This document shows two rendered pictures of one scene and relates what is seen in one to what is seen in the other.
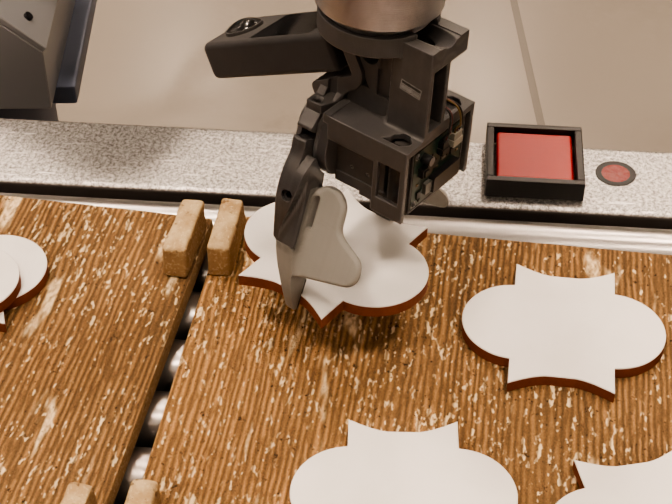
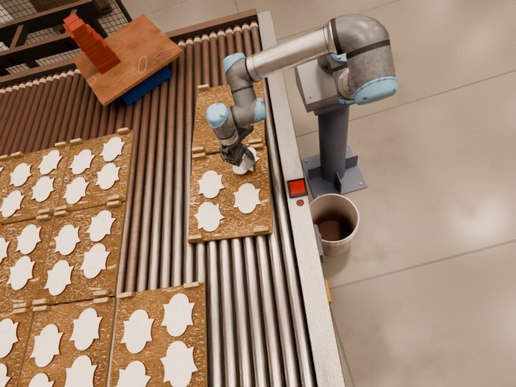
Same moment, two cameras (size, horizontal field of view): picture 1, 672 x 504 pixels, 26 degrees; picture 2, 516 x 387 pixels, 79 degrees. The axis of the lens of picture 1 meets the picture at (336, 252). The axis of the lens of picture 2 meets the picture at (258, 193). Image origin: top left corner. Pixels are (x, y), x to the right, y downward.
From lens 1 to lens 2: 1.24 m
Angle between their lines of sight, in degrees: 60
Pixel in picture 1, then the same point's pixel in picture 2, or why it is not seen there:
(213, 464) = (214, 161)
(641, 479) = (216, 213)
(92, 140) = (286, 121)
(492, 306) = (249, 186)
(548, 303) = (251, 194)
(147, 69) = (499, 127)
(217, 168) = (284, 141)
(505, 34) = not seen: outside the picture
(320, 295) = not seen: hidden behind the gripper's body
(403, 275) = (239, 170)
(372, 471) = (213, 179)
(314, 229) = not seen: hidden behind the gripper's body
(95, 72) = (490, 117)
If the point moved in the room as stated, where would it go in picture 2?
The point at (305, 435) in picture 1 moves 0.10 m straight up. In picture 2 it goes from (221, 170) to (213, 158)
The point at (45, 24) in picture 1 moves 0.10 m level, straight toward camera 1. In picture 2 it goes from (312, 100) to (293, 110)
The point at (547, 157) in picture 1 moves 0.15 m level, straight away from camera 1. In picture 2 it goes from (297, 189) to (335, 185)
